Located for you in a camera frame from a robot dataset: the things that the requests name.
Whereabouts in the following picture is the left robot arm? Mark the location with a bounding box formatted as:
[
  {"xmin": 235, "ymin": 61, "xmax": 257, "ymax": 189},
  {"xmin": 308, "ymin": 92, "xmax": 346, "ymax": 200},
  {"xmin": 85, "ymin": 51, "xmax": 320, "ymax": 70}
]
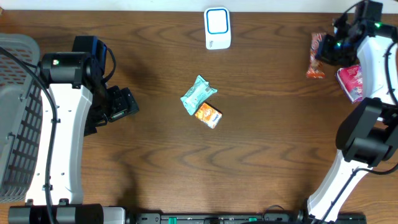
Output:
[{"xmin": 1, "ymin": 34, "xmax": 139, "ymax": 223}]

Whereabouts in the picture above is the purple red tissue pack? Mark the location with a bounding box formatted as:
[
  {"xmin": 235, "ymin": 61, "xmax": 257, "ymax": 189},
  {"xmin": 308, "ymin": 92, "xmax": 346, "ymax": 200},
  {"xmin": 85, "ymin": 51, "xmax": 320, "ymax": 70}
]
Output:
[{"xmin": 335, "ymin": 65, "xmax": 363, "ymax": 103}]

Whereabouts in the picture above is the red orange snack bar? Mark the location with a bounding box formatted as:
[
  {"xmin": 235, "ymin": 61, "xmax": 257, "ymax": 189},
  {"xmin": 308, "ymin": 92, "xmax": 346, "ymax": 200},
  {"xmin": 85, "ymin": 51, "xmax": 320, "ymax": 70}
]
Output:
[{"xmin": 306, "ymin": 32, "xmax": 326, "ymax": 79}]

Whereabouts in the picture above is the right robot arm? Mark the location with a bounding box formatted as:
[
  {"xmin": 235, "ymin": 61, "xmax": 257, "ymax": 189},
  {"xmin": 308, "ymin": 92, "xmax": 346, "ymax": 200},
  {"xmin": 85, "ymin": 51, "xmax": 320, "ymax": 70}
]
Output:
[{"xmin": 296, "ymin": 1, "xmax": 397, "ymax": 223}]

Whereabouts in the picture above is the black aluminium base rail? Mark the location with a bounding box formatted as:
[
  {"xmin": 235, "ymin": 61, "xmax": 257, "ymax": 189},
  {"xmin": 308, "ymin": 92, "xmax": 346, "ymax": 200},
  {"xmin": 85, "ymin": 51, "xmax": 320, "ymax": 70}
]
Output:
[{"xmin": 126, "ymin": 212, "xmax": 368, "ymax": 224}]

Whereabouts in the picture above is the white barcode scanner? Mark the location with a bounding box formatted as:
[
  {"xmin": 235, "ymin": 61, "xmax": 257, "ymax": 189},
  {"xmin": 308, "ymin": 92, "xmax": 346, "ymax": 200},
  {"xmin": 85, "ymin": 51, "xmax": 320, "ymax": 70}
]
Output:
[{"xmin": 203, "ymin": 7, "xmax": 231, "ymax": 50}]

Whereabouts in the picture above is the teal wet wipes pack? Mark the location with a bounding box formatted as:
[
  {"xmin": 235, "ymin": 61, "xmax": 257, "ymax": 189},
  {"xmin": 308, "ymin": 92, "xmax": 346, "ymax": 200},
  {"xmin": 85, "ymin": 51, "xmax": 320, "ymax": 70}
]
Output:
[{"xmin": 180, "ymin": 75, "xmax": 218, "ymax": 116}]

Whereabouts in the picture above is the grey plastic mesh basket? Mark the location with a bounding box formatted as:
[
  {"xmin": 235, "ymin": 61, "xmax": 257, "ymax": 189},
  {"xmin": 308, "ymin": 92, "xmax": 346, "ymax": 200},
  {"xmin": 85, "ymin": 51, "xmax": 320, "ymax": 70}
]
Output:
[{"xmin": 0, "ymin": 32, "xmax": 44, "ymax": 203}]

